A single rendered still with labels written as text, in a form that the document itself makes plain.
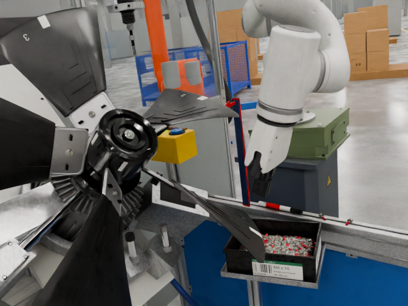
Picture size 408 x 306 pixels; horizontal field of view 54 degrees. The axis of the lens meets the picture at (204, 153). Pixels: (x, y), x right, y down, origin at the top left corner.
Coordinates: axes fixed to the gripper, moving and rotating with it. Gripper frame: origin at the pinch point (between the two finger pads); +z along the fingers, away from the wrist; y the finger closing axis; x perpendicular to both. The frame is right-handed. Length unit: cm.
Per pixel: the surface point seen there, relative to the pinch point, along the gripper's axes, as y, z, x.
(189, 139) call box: -29, 15, -41
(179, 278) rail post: -27, 71, -36
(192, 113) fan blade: -4.3, -7.2, -22.7
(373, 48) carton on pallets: -734, 92, -151
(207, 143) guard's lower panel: -101, 55, -79
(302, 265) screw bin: -6.3, 18.7, 11.0
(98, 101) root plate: 15.2, -11.6, -32.3
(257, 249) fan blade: 7.8, 8.6, 5.4
